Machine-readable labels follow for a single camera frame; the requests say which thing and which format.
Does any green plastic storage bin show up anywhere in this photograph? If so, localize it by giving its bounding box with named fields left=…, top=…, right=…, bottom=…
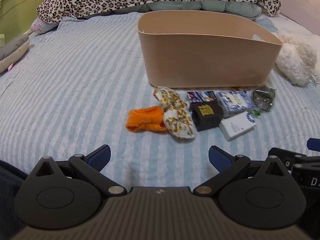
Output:
left=1, top=0, right=44, bottom=45

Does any white fluffy plush toy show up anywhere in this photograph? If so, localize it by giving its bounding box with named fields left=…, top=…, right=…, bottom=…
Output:
left=274, top=30, right=318, bottom=87

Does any striped blue bed sheet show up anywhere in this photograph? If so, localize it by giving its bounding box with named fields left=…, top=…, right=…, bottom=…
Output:
left=1, top=12, right=319, bottom=187

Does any cartoon character small box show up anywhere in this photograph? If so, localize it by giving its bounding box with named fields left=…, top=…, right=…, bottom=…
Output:
left=187, top=90, right=216, bottom=103

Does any light teal quilted comforter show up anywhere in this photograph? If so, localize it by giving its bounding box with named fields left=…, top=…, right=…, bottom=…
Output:
left=81, top=1, right=262, bottom=20

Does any black box gold print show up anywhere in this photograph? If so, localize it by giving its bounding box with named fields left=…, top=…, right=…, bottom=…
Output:
left=190, top=101, right=223, bottom=132

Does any orange fuzzy sock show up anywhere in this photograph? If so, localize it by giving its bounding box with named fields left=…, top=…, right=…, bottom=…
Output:
left=125, top=106, right=168, bottom=132

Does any green grey mesh pouch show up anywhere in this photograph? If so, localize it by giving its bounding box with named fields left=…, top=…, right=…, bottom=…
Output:
left=252, top=85, right=276, bottom=112

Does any tan plastic storage basket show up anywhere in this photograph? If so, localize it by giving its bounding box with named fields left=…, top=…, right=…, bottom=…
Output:
left=137, top=10, right=283, bottom=88

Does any white hotel supplies box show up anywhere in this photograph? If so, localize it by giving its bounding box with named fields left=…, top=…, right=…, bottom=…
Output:
left=219, top=112, right=256, bottom=141

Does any blue white patterned packet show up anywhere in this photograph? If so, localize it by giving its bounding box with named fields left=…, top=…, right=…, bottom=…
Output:
left=216, top=90, right=255, bottom=118

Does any sunflower print scrunchie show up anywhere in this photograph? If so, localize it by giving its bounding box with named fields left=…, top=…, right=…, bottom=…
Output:
left=153, top=87, right=195, bottom=140

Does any grey beige cushion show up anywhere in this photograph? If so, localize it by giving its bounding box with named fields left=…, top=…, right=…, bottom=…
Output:
left=0, top=34, right=30, bottom=73

